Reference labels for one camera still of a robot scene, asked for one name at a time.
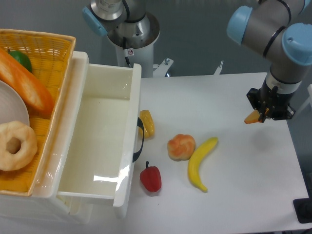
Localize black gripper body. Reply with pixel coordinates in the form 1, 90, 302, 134
247, 86, 296, 120

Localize orange bread slice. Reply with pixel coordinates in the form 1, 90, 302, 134
244, 110, 261, 124

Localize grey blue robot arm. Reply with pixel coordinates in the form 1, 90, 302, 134
82, 0, 312, 124

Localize orange bread roll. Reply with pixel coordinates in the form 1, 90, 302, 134
167, 134, 195, 161

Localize upper white drawer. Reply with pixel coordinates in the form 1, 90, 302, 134
58, 64, 141, 209

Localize yellow banana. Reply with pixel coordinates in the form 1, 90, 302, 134
187, 137, 218, 193

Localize black device at edge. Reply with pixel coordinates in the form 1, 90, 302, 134
293, 198, 312, 224

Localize yellow corn cob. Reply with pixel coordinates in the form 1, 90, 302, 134
139, 110, 155, 138

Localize red bell pepper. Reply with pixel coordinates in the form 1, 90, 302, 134
139, 161, 162, 193

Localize yellow woven basket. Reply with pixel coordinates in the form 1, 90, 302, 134
0, 29, 76, 196

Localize orange baguette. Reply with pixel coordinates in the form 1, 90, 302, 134
0, 49, 55, 115

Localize white plate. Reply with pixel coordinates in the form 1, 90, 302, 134
0, 81, 30, 126

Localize green avocado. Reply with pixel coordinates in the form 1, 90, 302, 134
7, 49, 32, 73

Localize beige bagel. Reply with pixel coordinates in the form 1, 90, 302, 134
0, 121, 38, 171

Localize white metal bracket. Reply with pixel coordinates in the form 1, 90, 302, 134
214, 60, 224, 75

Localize black drawer handle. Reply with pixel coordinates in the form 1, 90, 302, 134
132, 117, 145, 163

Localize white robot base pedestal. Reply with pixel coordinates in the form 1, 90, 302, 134
108, 12, 174, 78

